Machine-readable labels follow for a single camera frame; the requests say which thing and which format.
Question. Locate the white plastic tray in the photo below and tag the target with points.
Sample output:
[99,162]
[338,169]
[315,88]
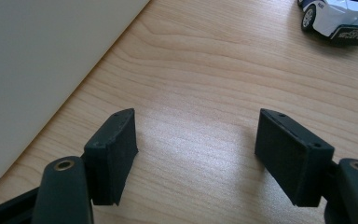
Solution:
[37,62]

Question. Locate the white toy police car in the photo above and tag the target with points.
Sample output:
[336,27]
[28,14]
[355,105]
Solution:
[332,17]

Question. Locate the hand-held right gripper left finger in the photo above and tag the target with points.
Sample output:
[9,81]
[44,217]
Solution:
[112,161]

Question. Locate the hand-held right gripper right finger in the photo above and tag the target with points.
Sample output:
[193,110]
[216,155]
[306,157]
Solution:
[292,161]

